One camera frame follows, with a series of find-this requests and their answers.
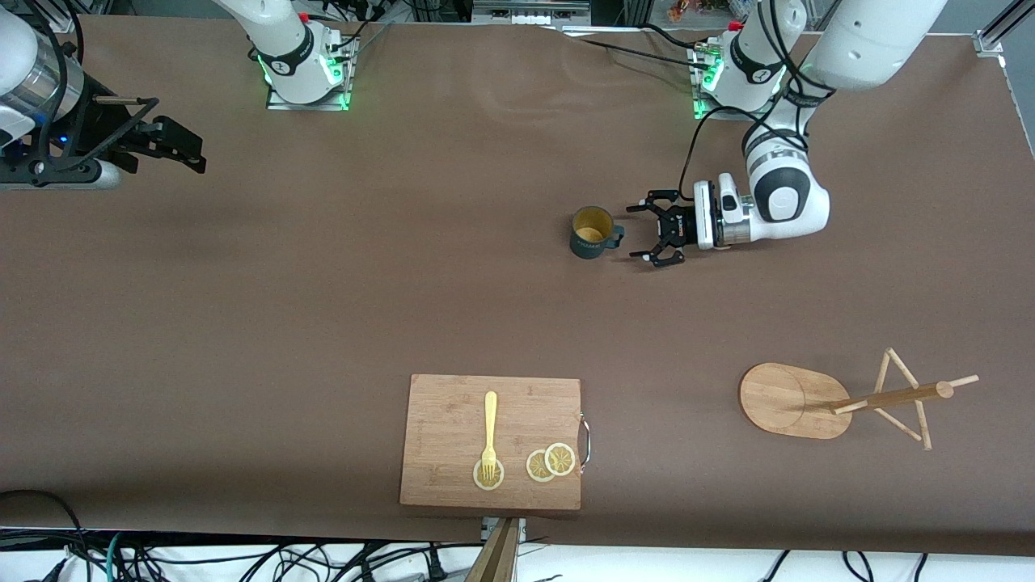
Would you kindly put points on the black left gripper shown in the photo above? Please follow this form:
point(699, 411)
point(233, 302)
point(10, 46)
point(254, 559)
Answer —
point(682, 226)

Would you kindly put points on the lemon slice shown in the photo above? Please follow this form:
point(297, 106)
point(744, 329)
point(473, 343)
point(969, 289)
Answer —
point(535, 467)
point(559, 459)
point(498, 479)

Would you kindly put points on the yellow plastic fork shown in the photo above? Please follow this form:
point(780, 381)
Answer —
point(490, 420)

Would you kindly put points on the teal mug with yellow inside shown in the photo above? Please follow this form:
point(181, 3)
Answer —
point(589, 242)

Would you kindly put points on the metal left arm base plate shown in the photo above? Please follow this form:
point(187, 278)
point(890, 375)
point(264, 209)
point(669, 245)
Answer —
point(711, 115)

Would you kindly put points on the grey power strip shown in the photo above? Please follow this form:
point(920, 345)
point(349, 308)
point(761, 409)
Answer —
point(530, 12)

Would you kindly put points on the brown table cover sheet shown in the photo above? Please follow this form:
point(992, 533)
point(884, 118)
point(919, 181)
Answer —
point(517, 323)

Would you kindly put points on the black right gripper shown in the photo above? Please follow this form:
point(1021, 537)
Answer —
point(90, 134)

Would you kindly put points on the grey metal post bracket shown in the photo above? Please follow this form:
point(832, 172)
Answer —
point(521, 529)

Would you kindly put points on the wooden cup rack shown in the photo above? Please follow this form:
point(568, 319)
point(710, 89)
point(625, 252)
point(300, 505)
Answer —
point(784, 400)

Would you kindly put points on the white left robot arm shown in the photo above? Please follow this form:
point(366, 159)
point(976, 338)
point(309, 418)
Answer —
point(873, 32)

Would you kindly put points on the tan camera mount post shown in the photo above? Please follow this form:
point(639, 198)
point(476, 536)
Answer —
point(497, 558)

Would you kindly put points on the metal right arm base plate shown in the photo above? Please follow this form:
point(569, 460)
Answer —
point(307, 106)

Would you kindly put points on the aluminium frame bracket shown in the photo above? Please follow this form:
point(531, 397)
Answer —
point(990, 42)

